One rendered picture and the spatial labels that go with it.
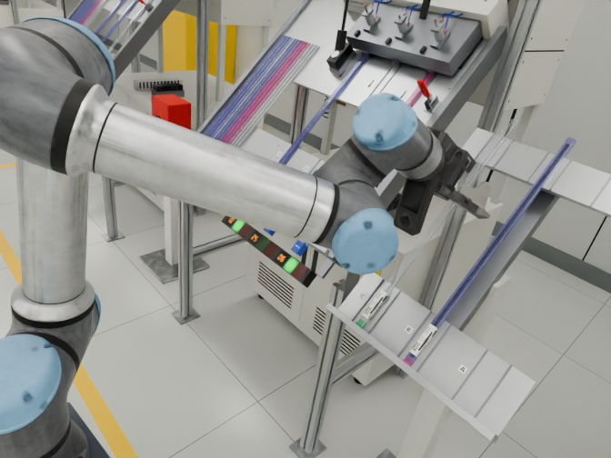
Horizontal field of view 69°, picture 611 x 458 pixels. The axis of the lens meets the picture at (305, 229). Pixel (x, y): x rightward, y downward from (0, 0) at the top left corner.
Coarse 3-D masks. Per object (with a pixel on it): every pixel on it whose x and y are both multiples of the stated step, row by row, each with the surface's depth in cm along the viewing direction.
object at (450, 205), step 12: (504, 132) 87; (492, 144) 87; (492, 156) 87; (480, 168) 86; (468, 180) 86; (444, 216) 85; (432, 228) 85; (420, 240) 85; (420, 252) 84; (408, 264) 83; (396, 276) 83; (384, 288) 83
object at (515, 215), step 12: (564, 144) 81; (564, 156) 80; (552, 168) 80; (540, 180) 80; (528, 192) 80; (528, 204) 79; (516, 216) 79; (504, 228) 79; (492, 240) 79; (492, 252) 78; (480, 264) 78; (468, 276) 78; (456, 288) 78; (456, 300) 77; (444, 312) 77; (408, 360) 76
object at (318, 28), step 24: (312, 0) 149; (336, 0) 144; (312, 24) 144; (336, 24) 138; (480, 48) 111; (312, 72) 134; (360, 72) 125; (384, 72) 121; (408, 72) 118; (456, 72) 111; (360, 96) 121; (408, 96) 114
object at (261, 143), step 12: (264, 132) 132; (252, 144) 132; (264, 144) 129; (276, 144) 127; (288, 144) 125; (264, 156) 127; (276, 156) 125; (300, 156) 121; (312, 156) 119; (300, 168) 119; (312, 168) 117
